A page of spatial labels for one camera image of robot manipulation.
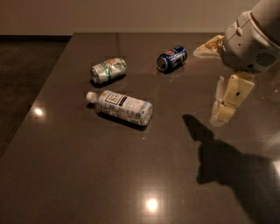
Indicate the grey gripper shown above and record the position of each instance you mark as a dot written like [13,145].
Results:
[246,46]

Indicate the clear plastic water bottle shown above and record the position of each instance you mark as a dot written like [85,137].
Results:
[121,106]

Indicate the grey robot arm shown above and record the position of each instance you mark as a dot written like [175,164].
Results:
[267,16]

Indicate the blue soda can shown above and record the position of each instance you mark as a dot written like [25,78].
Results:
[171,58]

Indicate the silver green soda can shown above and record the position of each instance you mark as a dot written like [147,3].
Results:
[108,70]

